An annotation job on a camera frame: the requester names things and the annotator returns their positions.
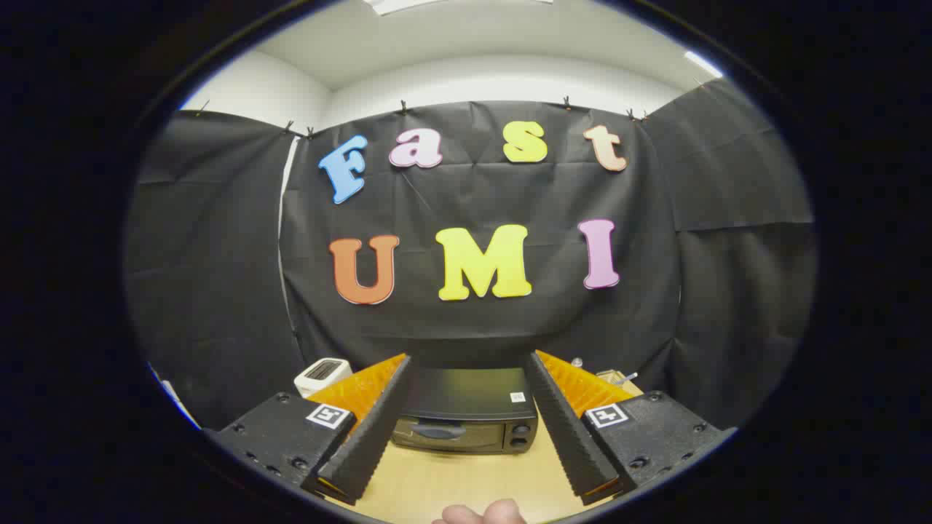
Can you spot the metal spoon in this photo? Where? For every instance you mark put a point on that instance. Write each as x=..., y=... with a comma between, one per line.
x=628, y=377

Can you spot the ceiling light panel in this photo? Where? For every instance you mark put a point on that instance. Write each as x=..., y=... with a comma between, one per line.
x=703, y=64
x=397, y=5

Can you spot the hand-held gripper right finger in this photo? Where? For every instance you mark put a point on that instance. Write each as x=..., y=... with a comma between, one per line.
x=564, y=429

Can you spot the white bread toaster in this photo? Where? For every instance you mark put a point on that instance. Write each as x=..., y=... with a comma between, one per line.
x=322, y=375

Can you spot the black toaster oven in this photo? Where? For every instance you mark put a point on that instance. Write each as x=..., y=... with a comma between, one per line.
x=466, y=397

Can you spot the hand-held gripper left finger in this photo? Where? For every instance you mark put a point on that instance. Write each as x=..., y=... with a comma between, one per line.
x=375, y=429

